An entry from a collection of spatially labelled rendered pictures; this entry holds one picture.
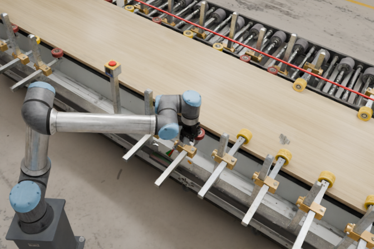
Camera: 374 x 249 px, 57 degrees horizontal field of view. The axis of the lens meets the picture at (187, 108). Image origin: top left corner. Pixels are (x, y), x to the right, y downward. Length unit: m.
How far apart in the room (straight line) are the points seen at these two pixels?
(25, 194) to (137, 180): 1.19
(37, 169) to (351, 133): 1.87
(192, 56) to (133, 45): 0.46
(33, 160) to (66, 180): 1.11
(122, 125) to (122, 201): 1.43
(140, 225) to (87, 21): 1.67
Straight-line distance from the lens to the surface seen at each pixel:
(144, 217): 2.79
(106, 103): 2.67
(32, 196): 1.98
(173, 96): 1.63
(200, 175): 2.16
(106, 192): 2.92
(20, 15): 3.24
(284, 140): 2.16
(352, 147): 2.33
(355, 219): 2.19
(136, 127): 1.51
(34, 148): 1.88
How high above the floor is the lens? 2.49
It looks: 46 degrees down
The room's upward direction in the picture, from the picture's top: 6 degrees clockwise
